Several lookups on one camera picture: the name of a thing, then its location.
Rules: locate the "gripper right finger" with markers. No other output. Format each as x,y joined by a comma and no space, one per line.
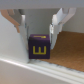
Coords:
57,24

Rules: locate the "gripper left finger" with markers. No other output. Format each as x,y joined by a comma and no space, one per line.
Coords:
22,23

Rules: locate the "purple block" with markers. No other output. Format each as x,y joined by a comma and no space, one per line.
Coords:
39,48

